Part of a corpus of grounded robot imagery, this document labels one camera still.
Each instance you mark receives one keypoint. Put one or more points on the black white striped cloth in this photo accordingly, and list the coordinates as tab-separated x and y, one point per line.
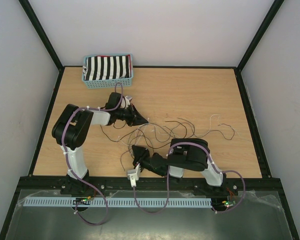
107	67

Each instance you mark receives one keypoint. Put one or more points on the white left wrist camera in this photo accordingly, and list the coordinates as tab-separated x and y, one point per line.
127	100

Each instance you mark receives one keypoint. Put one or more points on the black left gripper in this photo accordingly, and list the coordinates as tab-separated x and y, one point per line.
136	118

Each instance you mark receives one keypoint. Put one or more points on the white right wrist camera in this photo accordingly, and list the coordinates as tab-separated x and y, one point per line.
133	175

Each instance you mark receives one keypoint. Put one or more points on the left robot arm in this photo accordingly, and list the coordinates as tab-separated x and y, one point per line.
71	129

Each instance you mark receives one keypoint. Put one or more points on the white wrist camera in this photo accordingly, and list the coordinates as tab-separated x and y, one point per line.
133	175
127	100

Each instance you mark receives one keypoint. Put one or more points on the light blue plastic basket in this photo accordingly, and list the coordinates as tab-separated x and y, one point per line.
108	83

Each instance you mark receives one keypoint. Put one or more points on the black aluminium frame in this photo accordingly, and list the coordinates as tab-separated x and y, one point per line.
152	89

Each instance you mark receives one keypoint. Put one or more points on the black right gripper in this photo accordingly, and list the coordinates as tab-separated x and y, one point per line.
140	153

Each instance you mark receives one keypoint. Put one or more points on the light blue slotted cable duct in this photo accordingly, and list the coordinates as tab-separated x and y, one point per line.
119	202

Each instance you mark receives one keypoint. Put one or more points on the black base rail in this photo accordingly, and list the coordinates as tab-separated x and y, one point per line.
197	186

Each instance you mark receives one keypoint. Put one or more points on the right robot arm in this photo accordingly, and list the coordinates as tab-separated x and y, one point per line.
190	154

